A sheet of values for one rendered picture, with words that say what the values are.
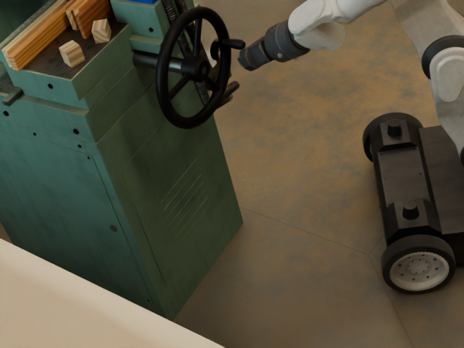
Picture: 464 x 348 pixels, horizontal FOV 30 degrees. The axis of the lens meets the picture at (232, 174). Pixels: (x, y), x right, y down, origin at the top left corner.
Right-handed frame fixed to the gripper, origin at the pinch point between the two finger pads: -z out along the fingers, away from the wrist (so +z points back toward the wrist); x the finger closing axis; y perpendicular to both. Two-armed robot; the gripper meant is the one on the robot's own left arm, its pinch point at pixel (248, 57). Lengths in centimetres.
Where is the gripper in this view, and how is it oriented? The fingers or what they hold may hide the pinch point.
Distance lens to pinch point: 210.0
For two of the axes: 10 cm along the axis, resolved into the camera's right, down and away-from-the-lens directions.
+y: -4.8, -8.6, -2.0
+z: 6.3, -1.8, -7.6
